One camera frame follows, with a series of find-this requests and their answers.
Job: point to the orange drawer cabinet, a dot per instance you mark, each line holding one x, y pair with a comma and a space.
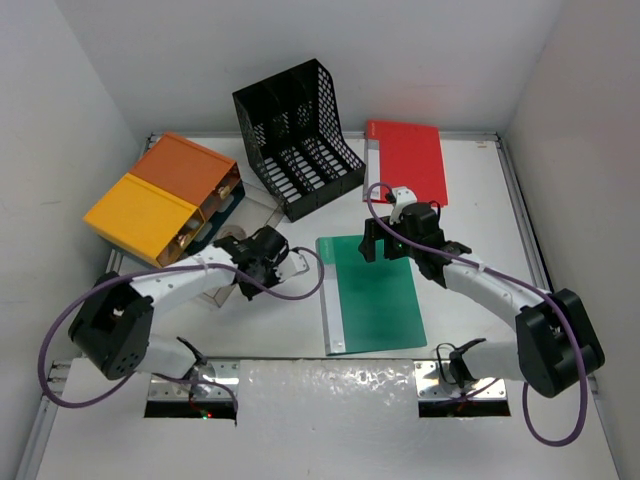
182, 167

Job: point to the clear smoky drawer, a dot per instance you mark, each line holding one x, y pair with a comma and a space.
220, 193

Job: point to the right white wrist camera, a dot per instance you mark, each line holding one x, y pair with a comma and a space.
399, 198

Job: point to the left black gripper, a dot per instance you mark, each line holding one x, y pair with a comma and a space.
273, 279

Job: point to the green clip folder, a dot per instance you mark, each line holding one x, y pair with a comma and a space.
367, 307

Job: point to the clear tape roll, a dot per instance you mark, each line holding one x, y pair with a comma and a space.
234, 231

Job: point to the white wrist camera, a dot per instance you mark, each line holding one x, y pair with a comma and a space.
399, 198
292, 265

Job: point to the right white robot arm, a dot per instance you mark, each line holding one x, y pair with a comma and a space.
553, 331

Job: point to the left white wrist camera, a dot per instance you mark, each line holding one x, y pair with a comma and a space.
292, 265

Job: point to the yellow drawer cabinet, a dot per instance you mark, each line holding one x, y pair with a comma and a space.
146, 221

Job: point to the red folder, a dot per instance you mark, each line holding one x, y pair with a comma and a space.
406, 154

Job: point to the black file organizer rack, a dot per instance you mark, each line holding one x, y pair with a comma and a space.
293, 139

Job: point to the white foreground board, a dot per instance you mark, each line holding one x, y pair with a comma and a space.
312, 420

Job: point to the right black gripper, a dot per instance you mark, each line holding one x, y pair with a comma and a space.
374, 231

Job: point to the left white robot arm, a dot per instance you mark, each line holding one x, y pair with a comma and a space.
113, 326

